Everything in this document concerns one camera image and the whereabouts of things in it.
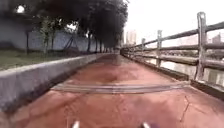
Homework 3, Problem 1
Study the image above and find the long grey boundary wall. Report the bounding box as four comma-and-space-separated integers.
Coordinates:
0, 18, 106, 54

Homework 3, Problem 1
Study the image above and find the red paved path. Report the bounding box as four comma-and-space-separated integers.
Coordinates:
0, 53, 224, 128

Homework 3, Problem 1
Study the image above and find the robot's own part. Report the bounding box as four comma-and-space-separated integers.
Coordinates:
141, 121, 151, 128
71, 120, 81, 128

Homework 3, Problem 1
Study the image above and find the low grey concrete kerb wall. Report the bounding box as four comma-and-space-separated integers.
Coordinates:
0, 52, 111, 113

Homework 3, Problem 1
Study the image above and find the wooden rail fence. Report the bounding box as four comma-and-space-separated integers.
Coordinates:
120, 11, 224, 101

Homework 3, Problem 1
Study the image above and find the tall pale building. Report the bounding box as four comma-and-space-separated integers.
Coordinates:
125, 29, 138, 47

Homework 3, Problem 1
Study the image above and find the water channel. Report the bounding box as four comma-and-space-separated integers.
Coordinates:
146, 58, 224, 88

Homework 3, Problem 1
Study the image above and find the row of trees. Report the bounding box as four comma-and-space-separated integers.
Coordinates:
0, 0, 129, 56

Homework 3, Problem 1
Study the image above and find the distant pale building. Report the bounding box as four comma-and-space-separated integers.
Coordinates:
176, 32, 224, 47

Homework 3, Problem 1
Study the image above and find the grass strip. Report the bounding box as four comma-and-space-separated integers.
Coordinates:
0, 49, 88, 71

